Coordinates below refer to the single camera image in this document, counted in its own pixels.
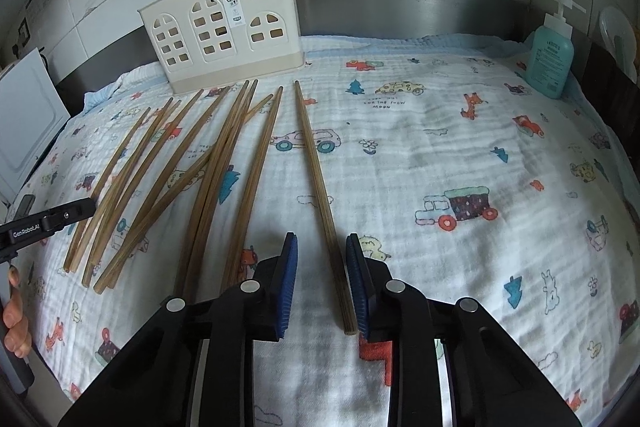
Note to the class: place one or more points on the teal soap dispenser bottle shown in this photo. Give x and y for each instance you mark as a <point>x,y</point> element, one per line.
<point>552,51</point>

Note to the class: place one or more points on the white microwave oven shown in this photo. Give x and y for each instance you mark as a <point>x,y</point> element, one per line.
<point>32,113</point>

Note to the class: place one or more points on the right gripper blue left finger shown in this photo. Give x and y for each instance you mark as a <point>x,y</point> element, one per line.
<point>276,277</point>

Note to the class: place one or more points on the cream plastic utensil holder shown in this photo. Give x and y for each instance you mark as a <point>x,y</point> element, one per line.
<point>210,43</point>

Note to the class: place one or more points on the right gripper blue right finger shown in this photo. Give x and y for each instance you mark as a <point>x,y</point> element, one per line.
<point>367,281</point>

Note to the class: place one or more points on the wall power socket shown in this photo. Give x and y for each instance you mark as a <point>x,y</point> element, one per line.
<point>21,39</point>

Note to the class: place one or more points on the person's left hand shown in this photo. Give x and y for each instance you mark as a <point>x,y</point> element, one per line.
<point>18,339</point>

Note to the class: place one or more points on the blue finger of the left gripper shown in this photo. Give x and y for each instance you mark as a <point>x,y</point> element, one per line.
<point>57,218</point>

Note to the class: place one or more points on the white plate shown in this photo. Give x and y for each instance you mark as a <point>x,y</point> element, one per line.
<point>619,39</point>

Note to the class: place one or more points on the blue trimmed underlying cloth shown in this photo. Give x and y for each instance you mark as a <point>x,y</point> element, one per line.
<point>328,46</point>

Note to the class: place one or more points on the white patterned cloth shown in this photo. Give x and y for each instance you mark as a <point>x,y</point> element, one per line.
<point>449,168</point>

